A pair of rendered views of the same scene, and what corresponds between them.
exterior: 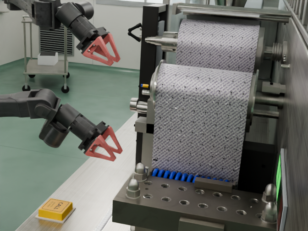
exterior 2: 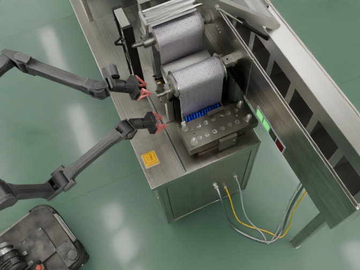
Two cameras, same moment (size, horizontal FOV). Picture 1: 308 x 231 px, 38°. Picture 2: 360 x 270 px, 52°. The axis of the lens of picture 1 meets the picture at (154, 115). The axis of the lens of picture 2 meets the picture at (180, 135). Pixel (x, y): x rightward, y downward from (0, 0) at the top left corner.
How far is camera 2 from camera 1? 135 cm
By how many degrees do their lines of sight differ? 50
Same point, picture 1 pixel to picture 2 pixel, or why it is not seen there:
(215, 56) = (181, 43)
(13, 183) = not seen: outside the picture
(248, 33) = (195, 23)
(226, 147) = (215, 94)
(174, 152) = (192, 107)
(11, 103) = (114, 142)
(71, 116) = (140, 125)
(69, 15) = (121, 88)
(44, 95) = (126, 127)
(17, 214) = (12, 119)
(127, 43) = not seen: outside the picture
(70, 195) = (142, 144)
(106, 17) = not seen: outside the picture
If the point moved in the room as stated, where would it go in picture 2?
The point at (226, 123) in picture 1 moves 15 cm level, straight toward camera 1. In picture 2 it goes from (214, 88) to (229, 110)
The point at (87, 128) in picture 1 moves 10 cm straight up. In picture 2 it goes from (149, 124) to (147, 113)
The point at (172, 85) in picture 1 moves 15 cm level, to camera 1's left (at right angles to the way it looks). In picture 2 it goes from (187, 88) to (162, 105)
